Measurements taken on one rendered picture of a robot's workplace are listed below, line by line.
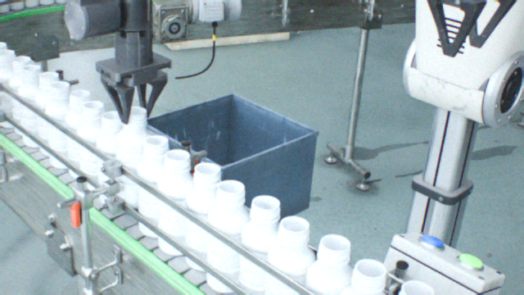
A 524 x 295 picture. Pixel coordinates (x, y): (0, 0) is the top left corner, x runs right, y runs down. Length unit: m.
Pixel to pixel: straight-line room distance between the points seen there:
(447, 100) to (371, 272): 0.61
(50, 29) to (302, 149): 1.24
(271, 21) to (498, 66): 1.65
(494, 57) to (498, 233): 2.00
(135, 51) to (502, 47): 0.66
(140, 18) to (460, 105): 0.66
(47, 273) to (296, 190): 1.35
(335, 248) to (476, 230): 2.37
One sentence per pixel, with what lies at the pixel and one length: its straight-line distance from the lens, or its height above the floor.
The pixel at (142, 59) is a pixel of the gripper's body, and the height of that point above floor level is 1.29.
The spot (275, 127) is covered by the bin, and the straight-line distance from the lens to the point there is 1.67.
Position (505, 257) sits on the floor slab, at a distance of 3.02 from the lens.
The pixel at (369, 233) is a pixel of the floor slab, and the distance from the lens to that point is 2.96.
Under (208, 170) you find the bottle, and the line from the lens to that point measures 0.94.
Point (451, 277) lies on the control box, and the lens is 0.86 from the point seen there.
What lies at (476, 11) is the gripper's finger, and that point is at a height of 1.45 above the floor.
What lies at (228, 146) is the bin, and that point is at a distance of 1.82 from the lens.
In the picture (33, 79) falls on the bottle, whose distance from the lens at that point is 1.32.
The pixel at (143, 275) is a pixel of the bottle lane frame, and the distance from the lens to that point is 1.06.
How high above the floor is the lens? 1.60
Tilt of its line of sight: 26 degrees down
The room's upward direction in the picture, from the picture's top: 4 degrees clockwise
